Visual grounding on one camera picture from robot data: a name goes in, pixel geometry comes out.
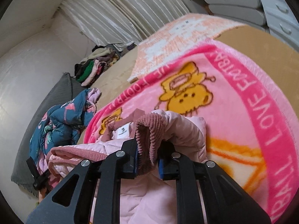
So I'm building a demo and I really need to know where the grey dresser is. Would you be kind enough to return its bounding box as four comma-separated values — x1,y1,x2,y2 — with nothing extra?
184,0,269,27

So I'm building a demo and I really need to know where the beige bed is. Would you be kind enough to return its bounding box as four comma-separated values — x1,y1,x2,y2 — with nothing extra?
77,25,299,145

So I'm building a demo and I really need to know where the pink quilted jacket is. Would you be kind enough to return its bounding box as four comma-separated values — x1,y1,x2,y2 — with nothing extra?
45,108,209,224

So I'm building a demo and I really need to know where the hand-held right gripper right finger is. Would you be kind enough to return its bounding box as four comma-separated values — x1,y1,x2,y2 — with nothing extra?
158,142,272,224

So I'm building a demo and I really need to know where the white striped curtain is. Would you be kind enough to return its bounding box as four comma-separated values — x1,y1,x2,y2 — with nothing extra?
57,0,191,52

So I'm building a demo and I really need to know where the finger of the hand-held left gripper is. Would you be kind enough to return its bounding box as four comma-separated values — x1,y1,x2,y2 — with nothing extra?
26,156,51,192

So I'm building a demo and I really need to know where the grey knitted cushion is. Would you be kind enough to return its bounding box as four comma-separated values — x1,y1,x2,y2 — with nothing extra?
10,72,87,197

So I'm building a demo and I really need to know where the peach patterned blanket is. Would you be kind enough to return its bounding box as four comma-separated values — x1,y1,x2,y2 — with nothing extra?
127,13,248,83

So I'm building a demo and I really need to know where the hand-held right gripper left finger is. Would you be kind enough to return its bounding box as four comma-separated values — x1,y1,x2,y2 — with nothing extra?
26,139,141,224

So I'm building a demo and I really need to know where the pink printed blanket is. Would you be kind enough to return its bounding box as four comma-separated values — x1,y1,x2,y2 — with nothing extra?
83,38,299,224

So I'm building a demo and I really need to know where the white drawer cabinet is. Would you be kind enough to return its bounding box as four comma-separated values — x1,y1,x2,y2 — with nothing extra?
253,0,299,50

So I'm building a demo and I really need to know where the pile of folded clothes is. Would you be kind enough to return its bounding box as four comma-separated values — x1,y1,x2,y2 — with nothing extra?
74,42,139,87

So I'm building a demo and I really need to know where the blue floral jacket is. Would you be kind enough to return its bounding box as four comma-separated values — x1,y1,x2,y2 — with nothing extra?
29,87,102,169

